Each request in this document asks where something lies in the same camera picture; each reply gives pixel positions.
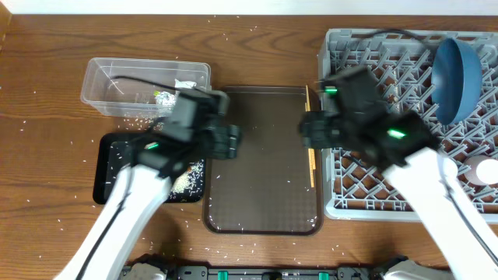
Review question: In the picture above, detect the white rice pile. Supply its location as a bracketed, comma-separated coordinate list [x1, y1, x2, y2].
[171, 159, 205, 194]

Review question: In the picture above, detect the white tissue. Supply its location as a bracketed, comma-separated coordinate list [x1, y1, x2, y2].
[174, 79, 197, 89]

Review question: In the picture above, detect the dark blue plate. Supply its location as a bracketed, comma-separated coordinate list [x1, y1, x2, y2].
[431, 38, 482, 125]

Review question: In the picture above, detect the pink cup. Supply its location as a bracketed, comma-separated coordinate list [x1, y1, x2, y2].
[465, 156, 498, 186]

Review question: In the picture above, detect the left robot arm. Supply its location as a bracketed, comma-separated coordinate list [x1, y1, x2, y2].
[57, 89, 240, 279]

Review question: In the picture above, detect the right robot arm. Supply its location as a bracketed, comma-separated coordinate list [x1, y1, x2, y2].
[299, 66, 497, 279]

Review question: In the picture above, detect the grey dishwasher rack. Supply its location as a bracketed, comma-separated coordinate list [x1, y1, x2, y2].
[317, 29, 497, 224]

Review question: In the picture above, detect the brown serving tray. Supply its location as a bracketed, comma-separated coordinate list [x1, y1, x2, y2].
[203, 86, 323, 236]

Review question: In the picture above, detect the clear plastic bin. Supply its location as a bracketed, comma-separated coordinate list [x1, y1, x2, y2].
[80, 58, 211, 118]

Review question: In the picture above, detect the black plastic tray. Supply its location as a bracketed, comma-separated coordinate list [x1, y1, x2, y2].
[93, 132, 206, 205]

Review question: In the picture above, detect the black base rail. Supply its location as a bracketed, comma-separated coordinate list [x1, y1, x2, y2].
[117, 255, 454, 280]

